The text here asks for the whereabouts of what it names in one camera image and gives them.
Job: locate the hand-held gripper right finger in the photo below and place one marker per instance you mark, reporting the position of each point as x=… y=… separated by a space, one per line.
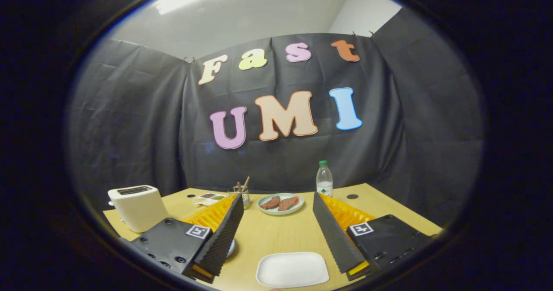
x=332 y=235

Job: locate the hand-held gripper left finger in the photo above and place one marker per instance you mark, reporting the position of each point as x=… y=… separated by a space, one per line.
x=224 y=239

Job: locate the blue round plate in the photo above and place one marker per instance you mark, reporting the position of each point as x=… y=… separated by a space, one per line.
x=231 y=248

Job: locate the small white condiment tray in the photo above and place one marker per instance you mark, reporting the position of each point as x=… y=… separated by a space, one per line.
x=209 y=199

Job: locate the metal mesh utensil holder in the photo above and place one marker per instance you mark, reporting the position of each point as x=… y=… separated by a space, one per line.
x=246 y=200

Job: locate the clear water bottle green cap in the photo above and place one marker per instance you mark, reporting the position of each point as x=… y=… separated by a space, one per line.
x=324 y=183

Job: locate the white rectangular plate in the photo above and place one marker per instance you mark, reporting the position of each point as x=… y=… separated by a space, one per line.
x=291 y=269

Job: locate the brown meat patty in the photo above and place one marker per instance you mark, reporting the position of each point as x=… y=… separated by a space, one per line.
x=270 y=203
x=288 y=203

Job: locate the pale green round plate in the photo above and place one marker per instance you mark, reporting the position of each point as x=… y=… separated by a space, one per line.
x=281 y=212

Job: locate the white toaster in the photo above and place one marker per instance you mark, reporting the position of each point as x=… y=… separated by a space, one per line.
x=138 y=211

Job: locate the black backdrop cloth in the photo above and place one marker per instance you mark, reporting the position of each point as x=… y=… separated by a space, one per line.
x=129 y=122

